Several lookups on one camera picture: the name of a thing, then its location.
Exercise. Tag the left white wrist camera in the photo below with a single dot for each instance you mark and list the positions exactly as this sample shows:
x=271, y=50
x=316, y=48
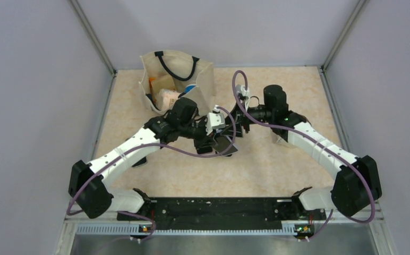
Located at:
x=215, y=121

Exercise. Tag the black phone from lilac case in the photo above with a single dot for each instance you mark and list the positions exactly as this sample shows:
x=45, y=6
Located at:
x=222, y=144

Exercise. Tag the snack packets in bag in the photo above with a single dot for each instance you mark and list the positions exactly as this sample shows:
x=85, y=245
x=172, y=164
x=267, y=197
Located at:
x=164, y=93

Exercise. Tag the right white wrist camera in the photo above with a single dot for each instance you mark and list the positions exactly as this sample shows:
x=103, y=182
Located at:
x=243, y=93

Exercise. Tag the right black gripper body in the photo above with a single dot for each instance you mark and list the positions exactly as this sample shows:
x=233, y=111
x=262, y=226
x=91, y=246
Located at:
x=262, y=113

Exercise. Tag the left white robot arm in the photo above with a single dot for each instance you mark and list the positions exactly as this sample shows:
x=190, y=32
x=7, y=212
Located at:
x=91, y=183

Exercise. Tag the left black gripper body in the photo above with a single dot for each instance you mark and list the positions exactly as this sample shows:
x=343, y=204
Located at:
x=197, y=132

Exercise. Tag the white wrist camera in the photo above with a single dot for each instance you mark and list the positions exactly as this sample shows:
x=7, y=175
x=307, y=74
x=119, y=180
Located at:
x=215, y=121
x=243, y=93

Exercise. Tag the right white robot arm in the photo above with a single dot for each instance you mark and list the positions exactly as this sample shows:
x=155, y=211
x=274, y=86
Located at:
x=356, y=184

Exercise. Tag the beige canvas tote bag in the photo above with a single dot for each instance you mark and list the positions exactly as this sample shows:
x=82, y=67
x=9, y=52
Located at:
x=191, y=75

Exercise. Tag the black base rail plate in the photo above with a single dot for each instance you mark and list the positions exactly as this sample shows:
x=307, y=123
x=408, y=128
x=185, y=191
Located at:
x=226, y=214

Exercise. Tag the black smartphone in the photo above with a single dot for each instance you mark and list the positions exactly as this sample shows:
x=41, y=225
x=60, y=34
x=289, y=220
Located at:
x=204, y=150

